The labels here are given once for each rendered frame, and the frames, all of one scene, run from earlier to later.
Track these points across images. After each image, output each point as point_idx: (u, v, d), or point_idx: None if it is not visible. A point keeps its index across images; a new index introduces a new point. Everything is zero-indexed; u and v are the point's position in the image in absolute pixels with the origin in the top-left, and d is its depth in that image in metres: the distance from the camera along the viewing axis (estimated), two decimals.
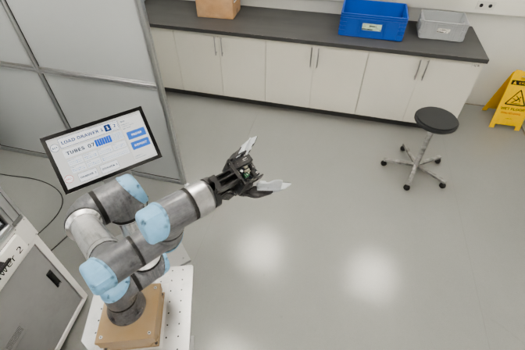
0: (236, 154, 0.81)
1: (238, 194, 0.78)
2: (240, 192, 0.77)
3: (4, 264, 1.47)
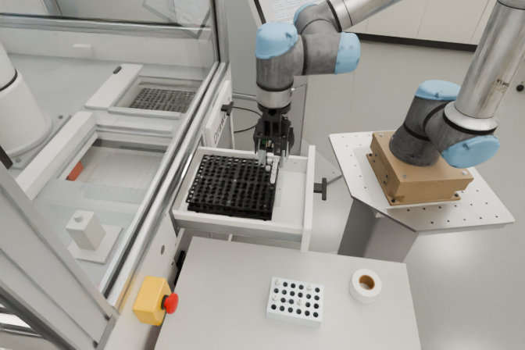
0: (290, 145, 0.79)
1: (261, 118, 0.76)
2: (261, 120, 0.76)
3: (230, 106, 1.13)
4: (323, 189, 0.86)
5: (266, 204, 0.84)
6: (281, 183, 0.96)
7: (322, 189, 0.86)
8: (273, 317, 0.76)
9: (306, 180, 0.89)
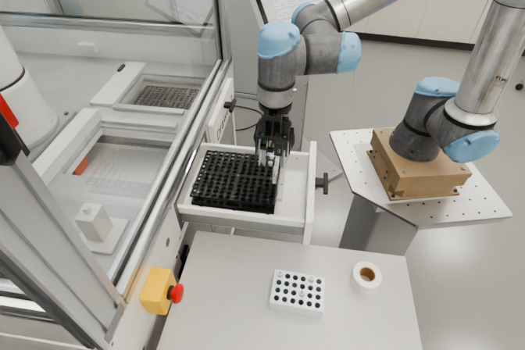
0: (290, 146, 0.79)
1: (261, 118, 0.76)
2: (262, 120, 0.76)
3: (233, 103, 1.14)
4: (325, 183, 0.88)
5: (268, 198, 0.86)
6: (283, 179, 0.97)
7: (323, 183, 0.88)
8: (276, 308, 0.78)
9: (308, 175, 0.91)
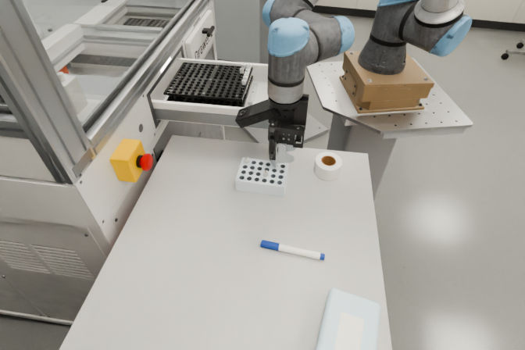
0: None
1: (271, 128, 0.74)
2: (274, 129, 0.74)
3: (210, 29, 1.20)
4: None
5: (237, 94, 0.91)
6: (255, 88, 1.03)
7: None
8: (241, 188, 0.84)
9: None
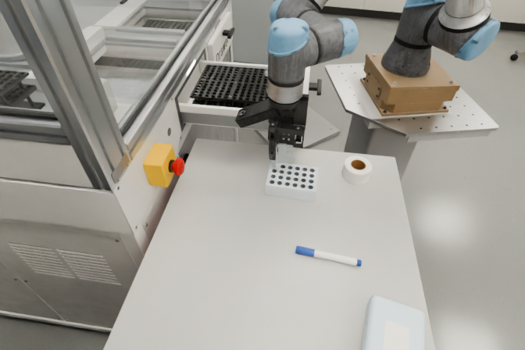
0: None
1: (271, 128, 0.74)
2: (274, 129, 0.74)
3: (231, 30, 1.19)
4: (319, 86, 0.92)
5: (264, 98, 0.90)
6: None
7: (317, 87, 0.92)
8: (271, 193, 0.83)
9: None
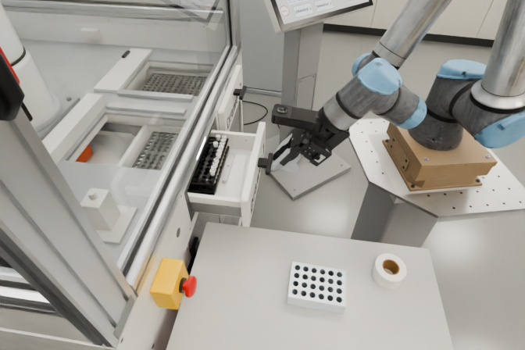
0: None
1: (305, 139, 0.74)
2: (306, 141, 0.75)
3: (243, 90, 1.09)
4: (268, 163, 0.85)
5: (208, 177, 0.83)
6: (231, 161, 0.94)
7: (266, 163, 0.85)
8: (294, 303, 0.73)
9: None
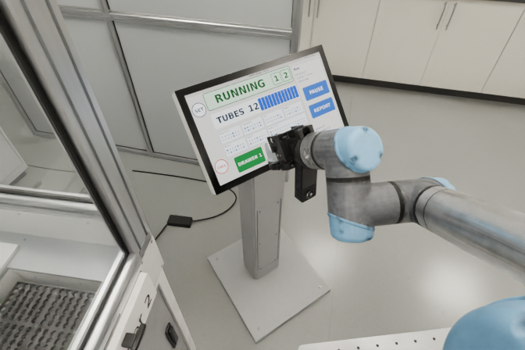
0: (271, 162, 0.78)
1: None
2: None
3: (137, 339, 0.71)
4: None
5: None
6: None
7: None
8: None
9: None
